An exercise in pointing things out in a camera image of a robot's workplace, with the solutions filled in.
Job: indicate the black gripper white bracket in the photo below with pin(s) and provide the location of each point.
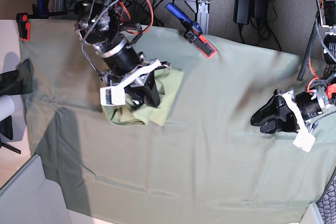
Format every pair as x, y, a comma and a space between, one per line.
129, 70

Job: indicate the sage green table cloth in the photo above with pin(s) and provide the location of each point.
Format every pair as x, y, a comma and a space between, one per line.
206, 164

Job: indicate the blue orange clamp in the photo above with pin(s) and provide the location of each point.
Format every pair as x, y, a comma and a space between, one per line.
193, 33
40, 11

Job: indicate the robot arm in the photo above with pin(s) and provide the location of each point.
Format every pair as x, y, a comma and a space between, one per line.
324, 30

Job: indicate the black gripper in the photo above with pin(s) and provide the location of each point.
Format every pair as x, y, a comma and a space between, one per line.
275, 116

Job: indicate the aluminium frame post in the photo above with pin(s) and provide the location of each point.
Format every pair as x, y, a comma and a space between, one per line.
202, 11

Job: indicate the white wrist camera side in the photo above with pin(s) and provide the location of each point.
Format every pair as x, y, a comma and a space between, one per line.
112, 96
304, 141

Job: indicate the robot arm with orange cables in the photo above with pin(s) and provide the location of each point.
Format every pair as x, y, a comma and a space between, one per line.
100, 24

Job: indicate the light green T-shirt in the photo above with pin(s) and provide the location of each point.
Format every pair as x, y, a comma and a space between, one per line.
168, 82

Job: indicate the grey box bottom left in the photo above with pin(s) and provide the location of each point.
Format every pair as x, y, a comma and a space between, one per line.
29, 197

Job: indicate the dark green cloth at left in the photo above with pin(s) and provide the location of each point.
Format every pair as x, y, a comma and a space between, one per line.
18, 82

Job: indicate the white cylinder at left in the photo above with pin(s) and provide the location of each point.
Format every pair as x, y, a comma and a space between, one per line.
7, 107

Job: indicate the blue orange clamp centre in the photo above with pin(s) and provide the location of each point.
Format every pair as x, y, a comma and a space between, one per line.
193, 33

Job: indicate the blue orange clamp left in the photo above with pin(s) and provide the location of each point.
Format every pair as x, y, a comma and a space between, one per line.
40, 11

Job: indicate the black power adapter right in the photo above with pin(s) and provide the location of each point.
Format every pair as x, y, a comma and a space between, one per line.
241, 12

